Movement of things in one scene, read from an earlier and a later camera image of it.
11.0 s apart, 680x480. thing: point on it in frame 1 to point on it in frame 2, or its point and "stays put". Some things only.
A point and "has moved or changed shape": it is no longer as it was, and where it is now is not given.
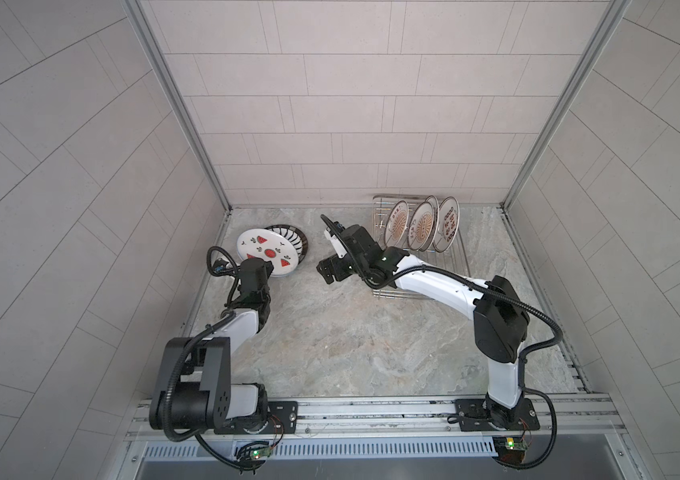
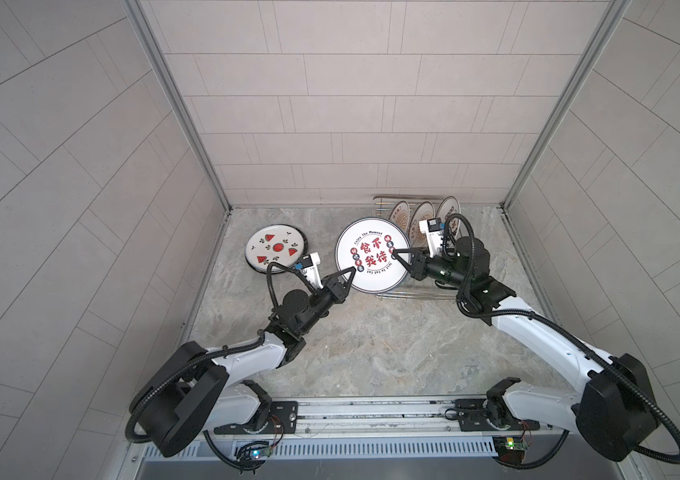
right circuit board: x=510 y=450 stays put
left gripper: x=264 y=267 to x=338 y=295
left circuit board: x=261 y=452 stays put
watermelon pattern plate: x=271 y=246 has moved or changed shape
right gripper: x=337 y=270 to x=420 y=264
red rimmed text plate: x=446 y=223 has moved or changed shape
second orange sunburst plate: x=396 y=224 stays put
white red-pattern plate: x=421 y=226 stays put
